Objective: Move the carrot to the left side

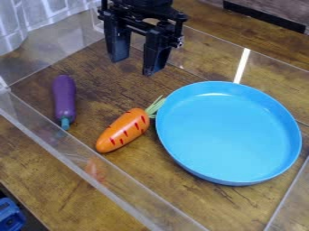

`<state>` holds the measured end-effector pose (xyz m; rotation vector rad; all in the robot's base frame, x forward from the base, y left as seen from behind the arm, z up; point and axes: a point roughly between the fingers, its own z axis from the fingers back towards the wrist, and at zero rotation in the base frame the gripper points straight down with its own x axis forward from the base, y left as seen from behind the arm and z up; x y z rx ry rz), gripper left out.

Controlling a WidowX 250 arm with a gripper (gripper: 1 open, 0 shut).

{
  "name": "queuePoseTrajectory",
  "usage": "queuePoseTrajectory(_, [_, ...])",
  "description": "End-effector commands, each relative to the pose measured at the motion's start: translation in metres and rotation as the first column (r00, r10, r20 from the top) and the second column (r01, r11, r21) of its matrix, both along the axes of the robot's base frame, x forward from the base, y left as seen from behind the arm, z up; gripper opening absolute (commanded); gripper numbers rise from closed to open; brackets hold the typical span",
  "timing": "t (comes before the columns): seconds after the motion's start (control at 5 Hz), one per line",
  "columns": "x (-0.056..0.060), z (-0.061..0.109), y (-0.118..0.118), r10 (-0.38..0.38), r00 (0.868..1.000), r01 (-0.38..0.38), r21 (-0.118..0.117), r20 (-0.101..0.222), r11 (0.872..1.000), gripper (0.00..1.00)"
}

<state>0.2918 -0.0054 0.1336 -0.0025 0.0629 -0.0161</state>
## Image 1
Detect white sheer curtain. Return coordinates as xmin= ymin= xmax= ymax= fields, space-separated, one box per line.
xmin=0 ymin=0 xmax=100 ymax=56

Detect orange toy carrot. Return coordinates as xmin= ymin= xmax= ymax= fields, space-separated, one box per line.
xmin=95 ymin=97 xmax=165 ymax=153

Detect purple toy eggplant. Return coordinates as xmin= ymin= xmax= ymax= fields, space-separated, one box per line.
xmin=52 ymin=75 xmax=76 ymax=130

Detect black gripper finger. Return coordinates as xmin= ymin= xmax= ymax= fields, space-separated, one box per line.
xmin=141 ymin=29 xmax=171 ymax=76
xmin=104 ymin=18 xmax=131 ymax=62

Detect blue object at corner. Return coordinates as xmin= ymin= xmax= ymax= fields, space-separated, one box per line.
xmin=0 ymin=198 xmax=25 ymax=231

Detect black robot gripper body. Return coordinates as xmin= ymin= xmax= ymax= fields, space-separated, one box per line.
xmin=97 ymin=0 xmax=188 ymax=48

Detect clear acrylic enclosure wall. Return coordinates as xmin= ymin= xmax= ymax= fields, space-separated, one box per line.
xmin=0 ymin=5 xmax=309 ymax=231

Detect dark baseboard strip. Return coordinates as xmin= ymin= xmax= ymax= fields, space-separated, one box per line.
xmin=223 ymin=0 xmax=306 ymax=33

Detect blue round plate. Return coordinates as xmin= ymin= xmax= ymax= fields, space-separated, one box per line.
xmin=155 ymin=81 xmax=302 ymax=186

